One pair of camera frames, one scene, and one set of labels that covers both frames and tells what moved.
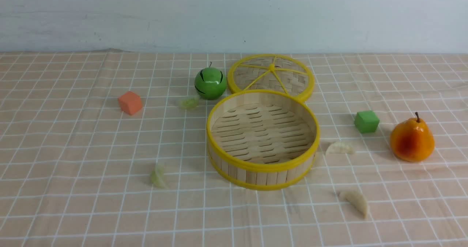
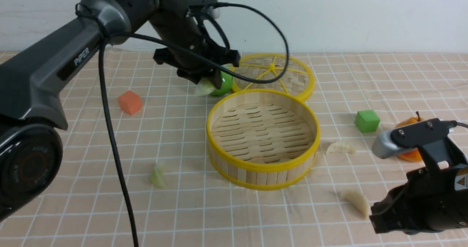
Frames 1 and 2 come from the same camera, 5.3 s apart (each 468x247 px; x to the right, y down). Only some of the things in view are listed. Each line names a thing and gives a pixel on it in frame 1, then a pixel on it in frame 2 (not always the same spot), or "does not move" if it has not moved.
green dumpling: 190,104 to 204,87
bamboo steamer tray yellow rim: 261,139 does not move
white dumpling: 357,200 does not move
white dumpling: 340,147 does not move
